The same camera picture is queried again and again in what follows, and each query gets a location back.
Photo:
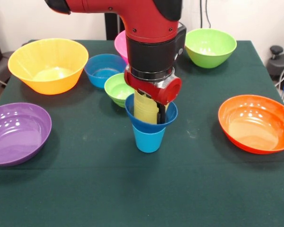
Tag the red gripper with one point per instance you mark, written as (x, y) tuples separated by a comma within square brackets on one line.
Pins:
[(170, 91)]

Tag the translucent yellow plastic cup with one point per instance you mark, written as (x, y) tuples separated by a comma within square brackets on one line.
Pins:
[(144, 108)]

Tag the large yellow plastic bowl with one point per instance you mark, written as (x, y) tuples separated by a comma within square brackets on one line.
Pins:
[(47, 54)]

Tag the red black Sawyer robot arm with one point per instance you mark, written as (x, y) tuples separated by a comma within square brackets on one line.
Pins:
[(151, 42)]

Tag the light blue plastic cup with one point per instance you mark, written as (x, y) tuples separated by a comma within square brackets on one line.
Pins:
[(148, 142)]

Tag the black knob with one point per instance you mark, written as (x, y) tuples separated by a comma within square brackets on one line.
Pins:
[(276, 50)]

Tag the black round base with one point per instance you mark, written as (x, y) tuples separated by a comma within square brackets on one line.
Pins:
[(282, 63)]

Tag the shallow orange plastic bowl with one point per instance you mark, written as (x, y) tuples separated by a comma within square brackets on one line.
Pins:
[(255, 125)]

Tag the small dark blue bowl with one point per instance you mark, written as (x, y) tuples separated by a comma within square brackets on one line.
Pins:
[(149, 127)]

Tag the large pink plastic bowl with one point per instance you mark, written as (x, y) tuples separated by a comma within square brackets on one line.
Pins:
[(120, 45)]

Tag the large green plastic bowl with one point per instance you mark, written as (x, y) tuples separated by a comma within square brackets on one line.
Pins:
[(209, 45)]

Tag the shallow purple plastic bowl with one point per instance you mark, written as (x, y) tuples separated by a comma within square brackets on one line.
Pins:
[(16, 134)]

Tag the translucent light blue bowl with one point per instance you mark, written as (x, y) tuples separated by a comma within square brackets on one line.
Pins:
[(101, 68)]

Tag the dark green tablecloth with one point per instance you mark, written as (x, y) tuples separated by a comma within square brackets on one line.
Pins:
[(142, 189)]

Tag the small green plastic bowl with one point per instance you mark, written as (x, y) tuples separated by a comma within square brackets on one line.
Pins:
[(116, 89)]

